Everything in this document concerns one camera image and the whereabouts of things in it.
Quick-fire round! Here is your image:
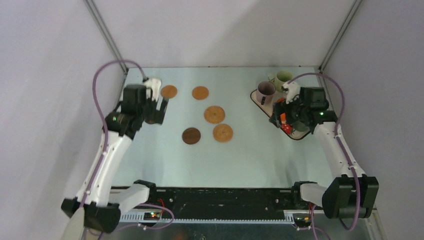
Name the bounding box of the dark wood coaster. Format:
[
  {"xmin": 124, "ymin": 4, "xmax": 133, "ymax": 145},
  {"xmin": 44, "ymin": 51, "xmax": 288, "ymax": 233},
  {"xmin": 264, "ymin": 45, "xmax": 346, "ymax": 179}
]
[
  {"xmin": 182, "ymin": 127, "xmax": 201, "ymax": 145},
  {"xmin": 144, "ymin": 118, "xmax": 156, "ymax": 125}
]

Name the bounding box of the scalloped light wood coaster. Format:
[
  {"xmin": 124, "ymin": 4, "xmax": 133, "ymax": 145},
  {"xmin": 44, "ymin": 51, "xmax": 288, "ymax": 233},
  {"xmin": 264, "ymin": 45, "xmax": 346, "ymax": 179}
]
[{"xmin": 203, "ymin": 105, "xmax": 226, "ymax": 124}]

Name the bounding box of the patterned light wood coaster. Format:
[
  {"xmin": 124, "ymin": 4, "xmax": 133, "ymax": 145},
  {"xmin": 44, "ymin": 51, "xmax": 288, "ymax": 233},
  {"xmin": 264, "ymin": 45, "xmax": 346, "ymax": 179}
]
[{"xmin": 212, "ymin": 123, "xmax": 234, "ymax": 143}]

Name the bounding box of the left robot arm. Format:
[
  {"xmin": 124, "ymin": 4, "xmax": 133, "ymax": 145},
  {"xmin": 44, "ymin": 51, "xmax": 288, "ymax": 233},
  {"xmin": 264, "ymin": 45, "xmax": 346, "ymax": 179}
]
[{"xmin": 61, "ymin": 83, "xmax": 169, "ymax": 234}]

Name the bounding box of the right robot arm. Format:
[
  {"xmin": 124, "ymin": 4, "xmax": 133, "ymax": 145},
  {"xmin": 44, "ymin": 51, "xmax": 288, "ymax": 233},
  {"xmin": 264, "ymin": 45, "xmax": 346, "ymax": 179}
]
[{"xmin": 269, "ymin": 87, "xmax": 379, "ymax": 219}]

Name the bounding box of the dark green mug front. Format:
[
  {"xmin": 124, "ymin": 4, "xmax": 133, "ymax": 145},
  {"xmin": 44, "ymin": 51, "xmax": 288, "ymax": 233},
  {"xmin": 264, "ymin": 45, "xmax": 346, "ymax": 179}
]
[{"xmin": 292, "ymin": 121, "xmax": 310, "ymax": 132}]

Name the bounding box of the orange mug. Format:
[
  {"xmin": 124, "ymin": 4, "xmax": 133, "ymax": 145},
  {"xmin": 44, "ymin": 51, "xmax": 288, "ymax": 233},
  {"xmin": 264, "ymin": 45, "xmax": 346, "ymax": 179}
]
[{"xmin": 276, "ymin": 98, "xmax": 286, "ymax": 124}]

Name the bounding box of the light green mug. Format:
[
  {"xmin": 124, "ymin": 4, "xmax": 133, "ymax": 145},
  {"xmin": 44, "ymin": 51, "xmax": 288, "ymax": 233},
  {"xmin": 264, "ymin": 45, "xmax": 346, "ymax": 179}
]
[{"xmin": 267, "ymin": 70, "xmax": 293, "ymax": 93}]

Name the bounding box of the wooden serving tray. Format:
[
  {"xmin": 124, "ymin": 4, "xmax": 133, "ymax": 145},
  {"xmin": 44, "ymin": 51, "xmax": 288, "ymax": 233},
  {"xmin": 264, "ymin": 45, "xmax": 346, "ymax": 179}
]
[{"xmin": 250, "ymin": 89, "xmax": 311, "ymax": 141}]

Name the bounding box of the mauve mug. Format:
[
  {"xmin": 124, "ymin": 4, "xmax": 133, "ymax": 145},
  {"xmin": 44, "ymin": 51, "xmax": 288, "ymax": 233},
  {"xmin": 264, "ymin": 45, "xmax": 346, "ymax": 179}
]
[{"xmin": 255, "ymin": 81, "xmax": 276, "ymax": 106}]

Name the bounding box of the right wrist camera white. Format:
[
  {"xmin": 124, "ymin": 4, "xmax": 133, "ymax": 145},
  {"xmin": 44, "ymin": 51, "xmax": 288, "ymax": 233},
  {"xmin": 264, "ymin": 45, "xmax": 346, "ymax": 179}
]
[{"xmin": 282, "ymin": 81, "xmax": 301, "ymax": 104}]

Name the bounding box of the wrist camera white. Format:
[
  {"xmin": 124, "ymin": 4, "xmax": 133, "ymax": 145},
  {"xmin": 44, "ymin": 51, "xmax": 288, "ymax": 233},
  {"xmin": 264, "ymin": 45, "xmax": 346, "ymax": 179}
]
[
  {"xmin": 282, "ymin": 81, "xmax": 301, "ymax": 104},
  {"xmin": 142, "ymin": 77, "xmax": 162, "ymax": 102}
]

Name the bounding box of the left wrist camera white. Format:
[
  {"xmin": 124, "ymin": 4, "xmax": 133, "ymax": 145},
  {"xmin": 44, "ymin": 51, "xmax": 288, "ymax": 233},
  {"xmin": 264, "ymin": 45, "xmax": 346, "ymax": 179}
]
[{"xmin": 142, "ymin": 77, "xmax": 162, "ymax": 102}]

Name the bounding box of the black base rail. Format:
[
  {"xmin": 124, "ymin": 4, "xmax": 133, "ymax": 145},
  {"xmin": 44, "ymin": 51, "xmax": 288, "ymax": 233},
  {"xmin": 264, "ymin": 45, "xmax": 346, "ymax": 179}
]
[{"xmin": 146, "ymin": 187, "xmax": 311, "ymax": 222}]

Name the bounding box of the aluminium frame rail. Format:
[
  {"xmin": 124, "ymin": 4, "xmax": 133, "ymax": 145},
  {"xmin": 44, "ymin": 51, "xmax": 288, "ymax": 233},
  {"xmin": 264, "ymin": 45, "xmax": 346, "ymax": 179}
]
[{"xmin": 76, "ymin": 189, "xmax": 379, "ymax": 226}]

